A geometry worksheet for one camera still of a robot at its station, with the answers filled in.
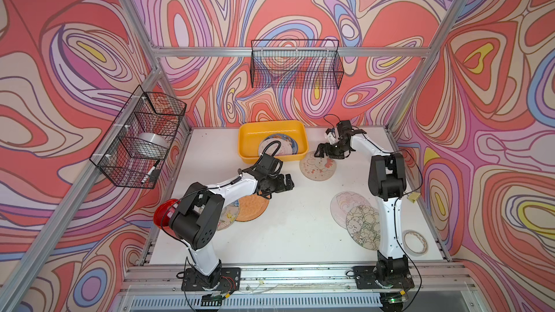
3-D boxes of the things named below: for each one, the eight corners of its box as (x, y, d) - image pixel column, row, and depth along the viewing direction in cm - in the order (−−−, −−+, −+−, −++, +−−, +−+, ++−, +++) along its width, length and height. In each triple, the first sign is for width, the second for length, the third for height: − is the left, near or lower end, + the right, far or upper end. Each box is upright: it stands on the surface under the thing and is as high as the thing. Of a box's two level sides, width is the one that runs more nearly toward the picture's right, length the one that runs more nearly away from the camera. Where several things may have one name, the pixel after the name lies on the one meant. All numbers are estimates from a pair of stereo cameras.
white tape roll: (407, 256, 80) (410, 254, 78) (398, 231, 86) (401, 230, 84) (429, 256, 80) (432, 254, 78) (419, 231, 86) (421, 230, 84)
